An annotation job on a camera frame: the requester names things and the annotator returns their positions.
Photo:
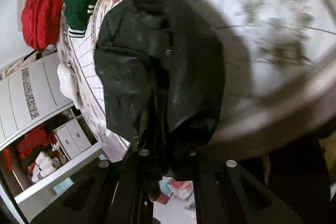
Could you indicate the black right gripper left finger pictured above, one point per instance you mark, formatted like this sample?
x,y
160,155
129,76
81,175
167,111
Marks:
x,y
110,192

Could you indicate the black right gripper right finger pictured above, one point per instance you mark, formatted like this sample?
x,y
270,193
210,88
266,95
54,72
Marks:
x,y
229,194

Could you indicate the black leather jacket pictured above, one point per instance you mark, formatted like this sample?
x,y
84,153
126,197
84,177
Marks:
x,y
162,69

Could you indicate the white storage boxes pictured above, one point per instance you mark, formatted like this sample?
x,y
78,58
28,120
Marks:
x,y
72,139

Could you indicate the white wardrobe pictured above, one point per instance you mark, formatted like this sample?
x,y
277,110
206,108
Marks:
x,y
35,170

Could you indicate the white folded sweater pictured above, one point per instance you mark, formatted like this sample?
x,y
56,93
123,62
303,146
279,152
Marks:
x,y
68,84

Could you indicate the white checked bed sheet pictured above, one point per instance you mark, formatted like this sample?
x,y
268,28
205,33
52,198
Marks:
x,y
280,63

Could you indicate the red padded jacket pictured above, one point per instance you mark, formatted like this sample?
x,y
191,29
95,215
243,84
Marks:
x,y
41,22

